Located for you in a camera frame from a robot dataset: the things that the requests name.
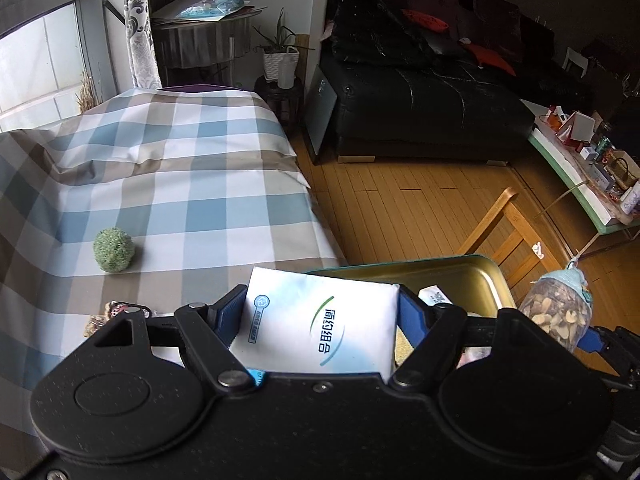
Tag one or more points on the round side table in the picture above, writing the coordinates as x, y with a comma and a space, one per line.
205, 45

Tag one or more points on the patterned curtain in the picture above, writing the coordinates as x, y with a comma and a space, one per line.
142, 25

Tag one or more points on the wooden chair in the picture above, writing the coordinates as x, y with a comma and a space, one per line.
510, 240

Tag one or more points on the green potted plant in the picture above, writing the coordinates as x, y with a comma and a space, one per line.
280, 35

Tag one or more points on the woven basket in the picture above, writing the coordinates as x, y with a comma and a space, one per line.
622, 172

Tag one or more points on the window frame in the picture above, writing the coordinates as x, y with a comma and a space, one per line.
45, 5

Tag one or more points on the red cushion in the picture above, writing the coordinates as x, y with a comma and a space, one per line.
489, 57
425, 19

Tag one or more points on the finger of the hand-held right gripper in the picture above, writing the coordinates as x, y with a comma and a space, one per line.
595, 338

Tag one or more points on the glass coffee table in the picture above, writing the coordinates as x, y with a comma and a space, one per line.
575, 180

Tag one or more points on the dark flat panel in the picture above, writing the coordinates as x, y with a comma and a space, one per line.
320, 110

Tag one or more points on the plaid bed cover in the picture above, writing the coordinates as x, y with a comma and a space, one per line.
175, 185

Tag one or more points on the green knitted ball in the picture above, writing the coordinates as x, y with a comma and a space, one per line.
114, 250

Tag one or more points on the gold tin box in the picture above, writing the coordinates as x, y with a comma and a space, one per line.
465, 280

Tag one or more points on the black leather sofa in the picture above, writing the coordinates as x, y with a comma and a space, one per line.
425, 105

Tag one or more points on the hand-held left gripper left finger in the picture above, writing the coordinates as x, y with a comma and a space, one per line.
232, 316

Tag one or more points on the white pocket tissue pack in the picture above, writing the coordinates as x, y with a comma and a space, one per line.
435, 295
320, 325

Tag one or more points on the dark round stool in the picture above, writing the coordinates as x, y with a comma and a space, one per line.
280, 102

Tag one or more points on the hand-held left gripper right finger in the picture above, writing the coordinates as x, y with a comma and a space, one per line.
407, 316

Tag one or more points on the white box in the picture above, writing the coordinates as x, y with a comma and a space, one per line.
581, 127

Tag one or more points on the burlap pouch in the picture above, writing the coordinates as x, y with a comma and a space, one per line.
95, 325

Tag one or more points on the clear bag of nuts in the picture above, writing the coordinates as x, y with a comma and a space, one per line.
552, 312

